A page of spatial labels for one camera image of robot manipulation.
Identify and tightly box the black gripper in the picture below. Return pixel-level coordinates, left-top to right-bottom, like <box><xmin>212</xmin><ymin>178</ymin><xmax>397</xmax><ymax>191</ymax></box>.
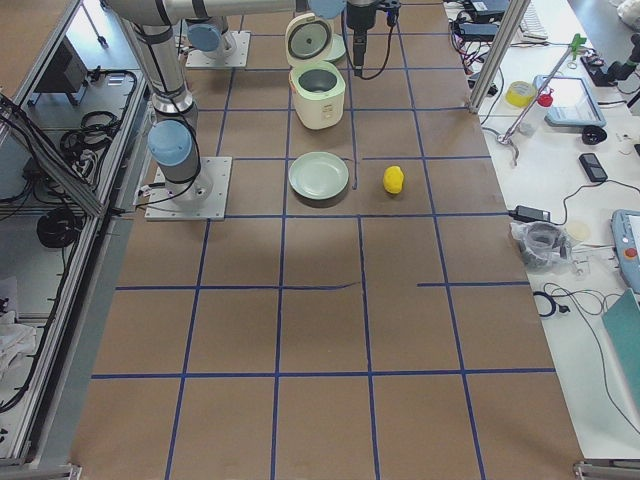
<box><xmin>346</xmin><ymin>0</ymin><xmax>378</xmax><ymax>76</ymax></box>

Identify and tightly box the white rice cooker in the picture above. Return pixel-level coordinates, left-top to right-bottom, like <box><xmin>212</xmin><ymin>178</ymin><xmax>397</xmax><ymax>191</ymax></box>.
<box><xmin>285</xmin><ymin>13</ymin><xmax>346</xmax><ymax>130</ymax></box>

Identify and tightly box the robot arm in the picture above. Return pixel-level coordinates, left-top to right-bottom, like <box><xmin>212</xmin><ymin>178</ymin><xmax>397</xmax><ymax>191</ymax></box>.
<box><xmin>128</xmin><ymin>21</ymin><xmax>213</xmax><ymax>209</ymax></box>
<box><xmin>108</xmin><ymin>0</ymin><xmax>381</xmax><ymax>78</ymax></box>

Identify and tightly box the green plate left side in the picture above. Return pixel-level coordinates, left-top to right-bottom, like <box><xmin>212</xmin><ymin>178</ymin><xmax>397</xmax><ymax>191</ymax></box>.
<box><xmin>326</xmin><ymin>34</ymin><xmax>346</xmax><ymax>63</ymax></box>

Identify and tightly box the green plate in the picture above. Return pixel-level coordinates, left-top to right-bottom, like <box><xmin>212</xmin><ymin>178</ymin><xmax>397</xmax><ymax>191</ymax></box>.
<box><xmin>326</xmin><ymin>34</ymin><xmax>346</xmax><ymax>63</ymax></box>
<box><xmin>288</xmin><ymin>152</ymin><xmax>349</xmax><ymax>201</ymax></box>

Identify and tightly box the green plate right side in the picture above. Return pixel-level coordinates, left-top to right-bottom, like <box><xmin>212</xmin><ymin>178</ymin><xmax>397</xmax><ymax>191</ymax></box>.
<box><xmin>288</xmin><ymin>152</ymin><xmax>349</xmax><ymax>201</ymax></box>

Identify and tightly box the yellow tape roll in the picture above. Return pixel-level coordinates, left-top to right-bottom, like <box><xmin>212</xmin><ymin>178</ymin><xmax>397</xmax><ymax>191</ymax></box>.
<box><xmin>505</xmin><ymin>81</ymin><xmax>537</xmax><ymax>108</ymax></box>

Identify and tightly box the red cap squeeze bottle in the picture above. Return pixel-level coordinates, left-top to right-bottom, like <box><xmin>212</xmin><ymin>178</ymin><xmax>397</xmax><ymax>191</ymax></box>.
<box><xmin>517</xmin><ymin>89</ymin><xmax>554</xmax><ymax>137</ymax></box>

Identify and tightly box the blue teach pendant tablet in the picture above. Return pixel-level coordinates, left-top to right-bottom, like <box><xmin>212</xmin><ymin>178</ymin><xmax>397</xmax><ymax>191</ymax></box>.
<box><xmin>545</xmin><ymin>76</ymin><xmax>606</xmax><ymax>127</ymax></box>

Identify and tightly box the black power adapter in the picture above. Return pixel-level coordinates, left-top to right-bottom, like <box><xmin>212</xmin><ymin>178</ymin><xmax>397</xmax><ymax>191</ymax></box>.
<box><xmin>508</xmin><ymin>205</ymin><xmax>551</xmax><ymax>223</ymax></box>

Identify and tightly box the black round lens cap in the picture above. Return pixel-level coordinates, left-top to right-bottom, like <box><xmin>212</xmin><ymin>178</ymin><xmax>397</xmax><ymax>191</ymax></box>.
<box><xmin>581</xmin><ymin>125</ymin><xmax>608</xmax><ymax>146</ymax></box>

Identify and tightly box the black phone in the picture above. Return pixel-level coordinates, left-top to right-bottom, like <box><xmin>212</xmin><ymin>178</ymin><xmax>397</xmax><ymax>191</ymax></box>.
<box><xmin>579</xmin><ymin>153</ymin><xmax>608</xmax><ymax>183</ymax></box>

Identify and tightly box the plastic bag with cup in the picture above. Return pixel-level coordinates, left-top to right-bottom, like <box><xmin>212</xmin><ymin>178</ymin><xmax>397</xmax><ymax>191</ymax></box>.
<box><xmin>510</xmin><ymin>221</ymin><xmax>576</xmax><ymax>273</ymax></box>

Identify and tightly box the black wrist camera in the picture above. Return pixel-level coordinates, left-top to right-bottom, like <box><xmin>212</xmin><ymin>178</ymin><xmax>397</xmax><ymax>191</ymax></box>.
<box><xmin>379</xmin><ymin>0</ymin><xmax>402</xmax><ymax>28</ymax></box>

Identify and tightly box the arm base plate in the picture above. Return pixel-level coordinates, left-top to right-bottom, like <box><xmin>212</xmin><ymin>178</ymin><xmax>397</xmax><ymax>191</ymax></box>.
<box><xmin>186</xmin><ymin>26</ymin><xmax>251</xmax><ymax>69</ymax></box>
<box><xmin>144</xmin><ymin>157</ymin><xmax>232</xmax><ymax>221</ymax></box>

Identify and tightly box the aluminium frame post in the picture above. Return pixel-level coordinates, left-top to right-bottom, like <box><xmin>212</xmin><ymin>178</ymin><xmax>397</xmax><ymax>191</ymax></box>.
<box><xmin>467</xmin><ymin>0</ymin><xmax>530</xmax><ymax>114</ymax></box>

